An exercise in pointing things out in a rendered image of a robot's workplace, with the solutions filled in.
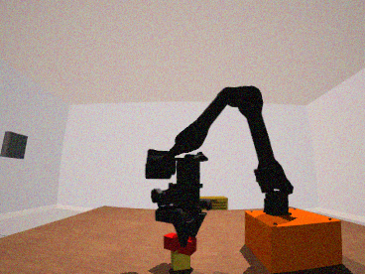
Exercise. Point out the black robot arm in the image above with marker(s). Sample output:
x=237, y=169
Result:
x=269, y=173

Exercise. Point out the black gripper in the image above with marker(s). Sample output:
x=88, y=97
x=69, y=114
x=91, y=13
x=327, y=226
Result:
x=185, y=213

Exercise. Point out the yellow cube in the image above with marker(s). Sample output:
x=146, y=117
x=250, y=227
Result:
x=179, y=261

